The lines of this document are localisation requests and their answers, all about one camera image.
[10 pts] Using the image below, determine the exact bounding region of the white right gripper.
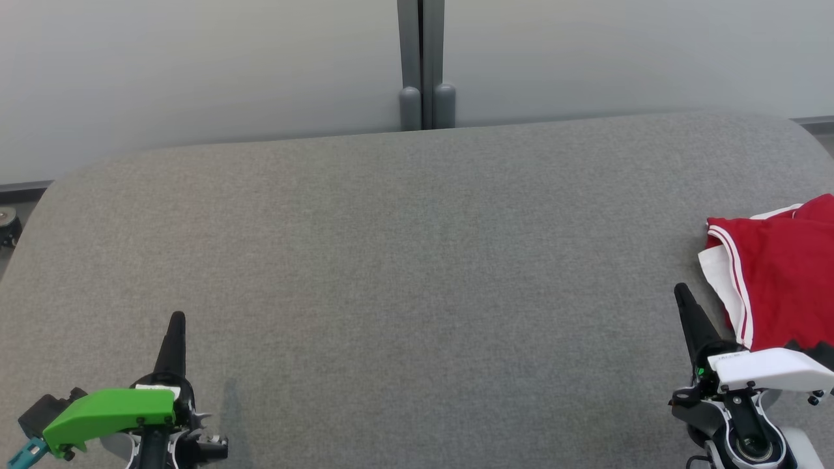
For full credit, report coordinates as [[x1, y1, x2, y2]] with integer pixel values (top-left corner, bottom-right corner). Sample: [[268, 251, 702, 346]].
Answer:
[[669, 282, 834, 469]]

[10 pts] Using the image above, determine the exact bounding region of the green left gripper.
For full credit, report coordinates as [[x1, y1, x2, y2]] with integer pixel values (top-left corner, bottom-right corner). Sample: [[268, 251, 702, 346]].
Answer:
[[42, 311, 229, 469]]

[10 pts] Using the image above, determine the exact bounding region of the red and white basketball jersey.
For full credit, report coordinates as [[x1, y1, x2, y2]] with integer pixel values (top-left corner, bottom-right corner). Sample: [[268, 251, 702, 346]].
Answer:
[[697, 193, 834, 371]]

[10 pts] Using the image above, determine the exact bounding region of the black metal caster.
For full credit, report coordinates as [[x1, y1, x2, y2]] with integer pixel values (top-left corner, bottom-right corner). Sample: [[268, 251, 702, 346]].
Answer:
[[0, 206, 24, 249]]

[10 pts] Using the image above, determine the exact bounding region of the left cable with teal plug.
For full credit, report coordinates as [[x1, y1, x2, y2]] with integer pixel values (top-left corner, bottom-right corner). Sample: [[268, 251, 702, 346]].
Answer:
[[6, 436, 50, 469]]

